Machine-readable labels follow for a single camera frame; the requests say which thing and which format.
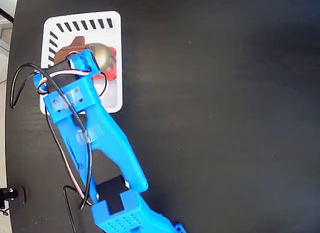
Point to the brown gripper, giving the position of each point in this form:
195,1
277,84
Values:
86,61

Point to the red turtle toy silver shell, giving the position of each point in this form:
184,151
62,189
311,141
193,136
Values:
103,55

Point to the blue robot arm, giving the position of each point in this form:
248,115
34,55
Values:
107,138

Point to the white plastic basket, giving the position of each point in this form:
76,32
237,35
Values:
110,98

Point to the black metal bar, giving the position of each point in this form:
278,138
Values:
6,15

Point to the black table clamp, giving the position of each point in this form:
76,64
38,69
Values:
6,193

